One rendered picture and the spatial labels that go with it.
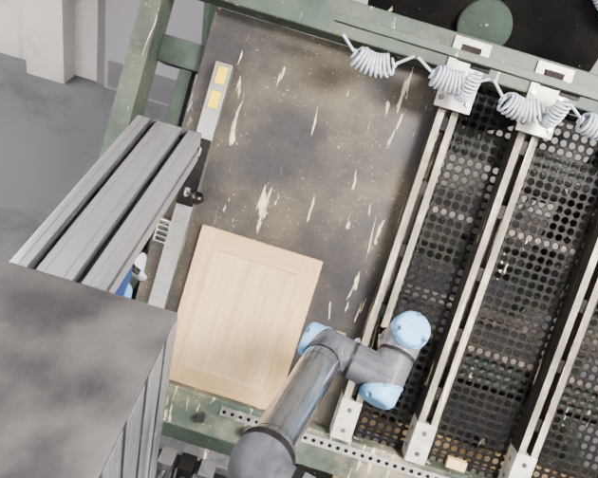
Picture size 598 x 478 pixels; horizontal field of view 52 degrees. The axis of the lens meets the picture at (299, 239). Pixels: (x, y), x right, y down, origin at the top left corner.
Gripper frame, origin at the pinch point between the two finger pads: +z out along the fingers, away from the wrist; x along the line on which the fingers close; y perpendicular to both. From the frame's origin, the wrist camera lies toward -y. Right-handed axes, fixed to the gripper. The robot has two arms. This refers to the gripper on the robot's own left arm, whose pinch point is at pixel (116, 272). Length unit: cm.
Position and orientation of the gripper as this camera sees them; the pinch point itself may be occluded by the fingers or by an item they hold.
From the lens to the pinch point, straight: 157.5
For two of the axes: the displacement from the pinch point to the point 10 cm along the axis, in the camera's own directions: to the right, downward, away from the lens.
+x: -9.5, -3.1, 0.2
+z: -1.0, 3.8, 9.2
